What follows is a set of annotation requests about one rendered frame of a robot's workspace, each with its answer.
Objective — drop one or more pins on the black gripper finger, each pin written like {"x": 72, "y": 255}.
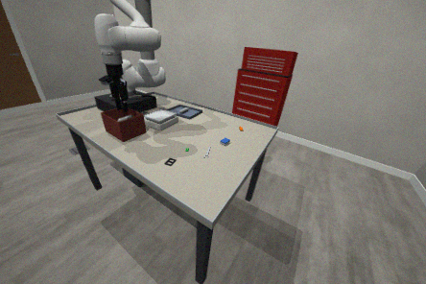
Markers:
{"x": 123, "y": 94}
{"x": 114, "y": 90}

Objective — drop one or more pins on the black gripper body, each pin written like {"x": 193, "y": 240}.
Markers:
{"x": 116, "y": 71}

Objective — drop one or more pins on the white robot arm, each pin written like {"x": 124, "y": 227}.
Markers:
{"x": 137, "y": 37}

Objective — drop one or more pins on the red open box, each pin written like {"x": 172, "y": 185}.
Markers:
{"x": 127, "y": 129}

